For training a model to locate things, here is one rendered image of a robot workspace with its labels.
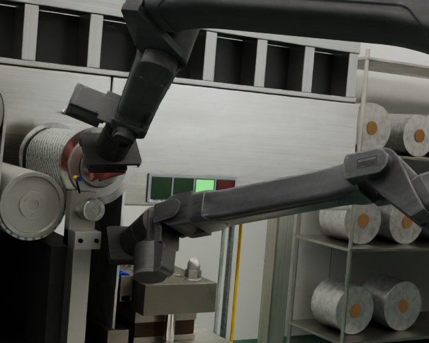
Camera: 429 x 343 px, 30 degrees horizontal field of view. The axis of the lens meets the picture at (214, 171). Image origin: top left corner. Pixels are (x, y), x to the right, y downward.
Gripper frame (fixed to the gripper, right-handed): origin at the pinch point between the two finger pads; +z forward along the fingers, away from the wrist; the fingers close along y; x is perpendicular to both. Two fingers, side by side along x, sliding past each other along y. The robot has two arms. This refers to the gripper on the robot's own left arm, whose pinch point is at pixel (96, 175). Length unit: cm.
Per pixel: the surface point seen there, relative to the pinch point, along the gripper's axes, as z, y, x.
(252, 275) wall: 274, 206, 93
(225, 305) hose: 68, 59, -2
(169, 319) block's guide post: 20.2, 17.1, -21.5
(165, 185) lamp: 33.1, 31.7, 17.1
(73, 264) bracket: 9.1, -4.4, -13.0
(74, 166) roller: 1.6, -3.0, 3.2
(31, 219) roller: 8.1, -10.7, -3.9
